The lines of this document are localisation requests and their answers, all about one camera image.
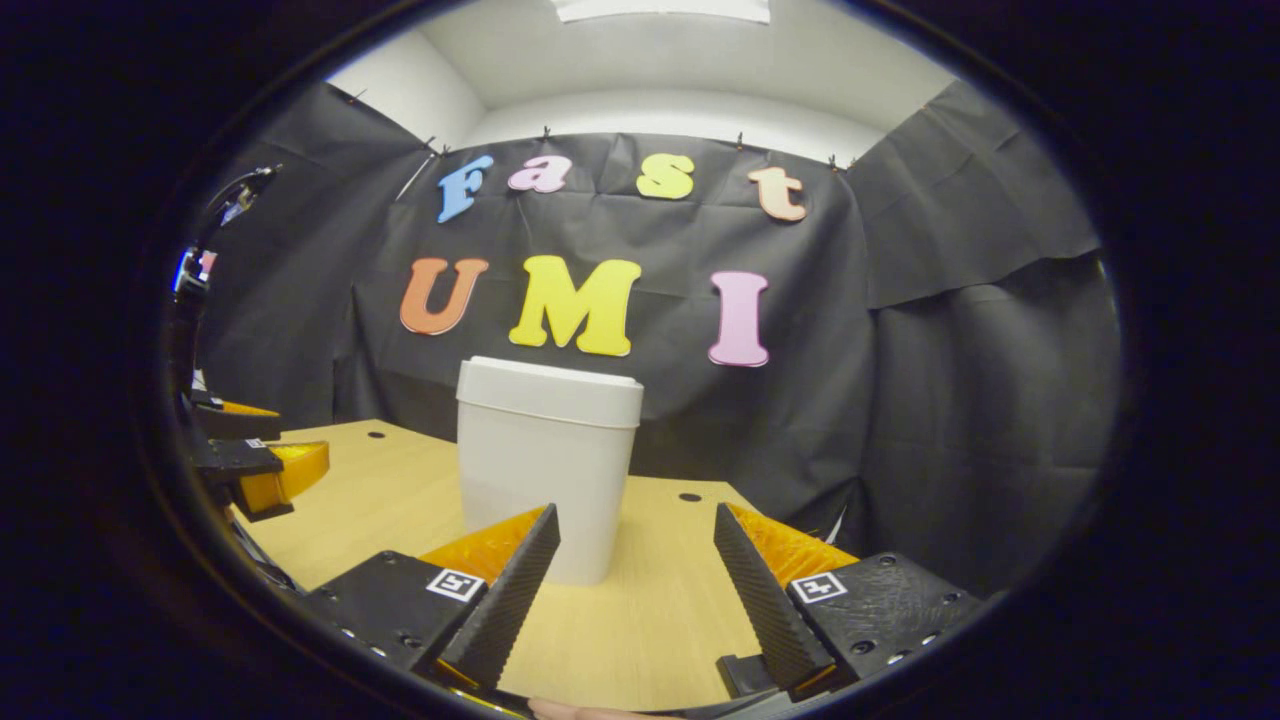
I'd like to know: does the wooden desktop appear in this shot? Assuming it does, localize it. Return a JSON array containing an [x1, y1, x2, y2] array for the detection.
[[232, 419, 861, 713]]

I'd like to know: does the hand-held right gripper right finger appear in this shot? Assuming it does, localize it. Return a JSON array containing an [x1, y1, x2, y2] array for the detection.
[[713, 502, 989, 696]]

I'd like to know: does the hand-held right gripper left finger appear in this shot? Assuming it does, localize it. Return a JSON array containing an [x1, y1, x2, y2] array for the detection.
[[303, 503, 562, 693]]

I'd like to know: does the white desktop garbage bin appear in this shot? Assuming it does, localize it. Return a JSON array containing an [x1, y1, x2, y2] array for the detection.
[[456, 356, 645, 586]]

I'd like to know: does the black backdrop cloth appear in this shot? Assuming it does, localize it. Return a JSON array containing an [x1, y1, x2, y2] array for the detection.
[[170, 80, 1121, 601]]

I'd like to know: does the ceiling light panel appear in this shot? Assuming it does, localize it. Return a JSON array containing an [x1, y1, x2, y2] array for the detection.
[[550, 0, 773, 25]]

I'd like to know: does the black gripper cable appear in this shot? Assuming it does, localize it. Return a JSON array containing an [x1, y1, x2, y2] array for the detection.
[[195, 165, 282, 261]]

